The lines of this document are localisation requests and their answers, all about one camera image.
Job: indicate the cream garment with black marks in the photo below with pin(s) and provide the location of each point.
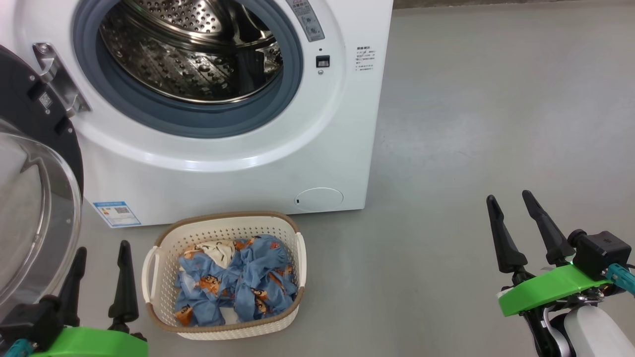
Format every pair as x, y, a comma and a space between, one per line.
218, 253

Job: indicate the cream perforated laundry basket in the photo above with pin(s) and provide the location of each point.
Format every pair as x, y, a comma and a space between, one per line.
223, 225

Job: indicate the grey warning sticker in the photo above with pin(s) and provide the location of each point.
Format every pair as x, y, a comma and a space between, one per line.
307, 20

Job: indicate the white front-load washing machine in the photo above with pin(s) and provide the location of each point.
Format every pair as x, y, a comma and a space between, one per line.
223, 183

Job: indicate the blue energy label sticker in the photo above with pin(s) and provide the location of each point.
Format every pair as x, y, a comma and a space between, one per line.
116, 214

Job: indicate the chrome door hinge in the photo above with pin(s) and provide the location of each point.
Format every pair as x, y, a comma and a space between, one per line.
62, 82

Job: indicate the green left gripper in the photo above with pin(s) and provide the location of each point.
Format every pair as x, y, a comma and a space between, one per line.
94, 344

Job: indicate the black round glass washer door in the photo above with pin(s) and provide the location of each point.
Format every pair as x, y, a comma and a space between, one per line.
30, 89

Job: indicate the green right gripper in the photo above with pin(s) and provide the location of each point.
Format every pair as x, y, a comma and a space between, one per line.
545, 290

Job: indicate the black door lock latch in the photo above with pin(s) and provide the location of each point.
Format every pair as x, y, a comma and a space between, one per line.
323, 61

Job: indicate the blue cartoon print garment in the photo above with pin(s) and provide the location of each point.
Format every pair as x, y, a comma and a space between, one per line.
258, 277

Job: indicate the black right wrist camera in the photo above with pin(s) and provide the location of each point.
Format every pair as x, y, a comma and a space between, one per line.
600, 253

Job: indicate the grey rubber door gasket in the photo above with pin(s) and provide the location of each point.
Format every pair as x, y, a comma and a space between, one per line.
149, 116

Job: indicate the black text instruction label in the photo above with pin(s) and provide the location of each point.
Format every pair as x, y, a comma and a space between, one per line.
365, 58

